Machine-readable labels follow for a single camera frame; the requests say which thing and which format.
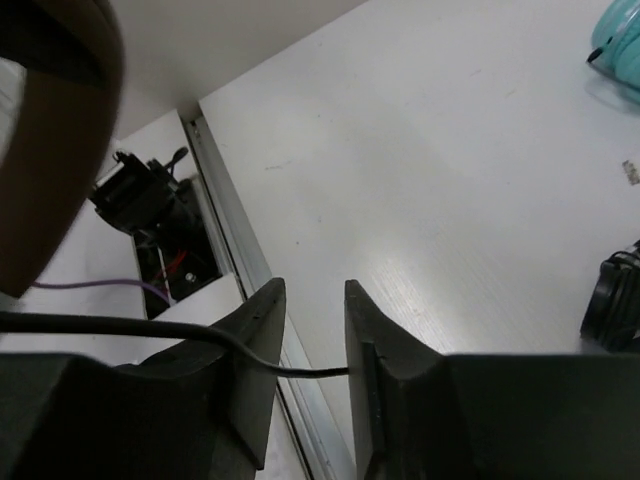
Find black headphones centre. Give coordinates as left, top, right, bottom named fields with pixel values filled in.
left=580, top=241, right=639, bottom=354

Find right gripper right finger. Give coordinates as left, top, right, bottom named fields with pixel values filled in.
left=344, top=280, right=639, bottom=479

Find teal white headphones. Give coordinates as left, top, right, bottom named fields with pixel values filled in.
left=586, top=0, right=639, bottom=104

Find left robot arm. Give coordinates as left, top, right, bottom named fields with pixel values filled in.
left=89, top=146, right=198, bottom=246

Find aluminium rail front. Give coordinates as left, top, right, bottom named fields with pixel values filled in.
left=185, top=116, right=356, bottom=479

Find brown silver headphones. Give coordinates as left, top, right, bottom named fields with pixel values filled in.
left=1, top=1, right=124, bottom=302

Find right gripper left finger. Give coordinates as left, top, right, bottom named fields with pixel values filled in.
left=0, top=277, right=288, bottom=480

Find small plug piece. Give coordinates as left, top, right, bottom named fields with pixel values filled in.
left=622, top=160, right=640, bottom=185

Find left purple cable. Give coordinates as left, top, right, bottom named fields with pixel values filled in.
left=29, top=279, right=171, bottom=304

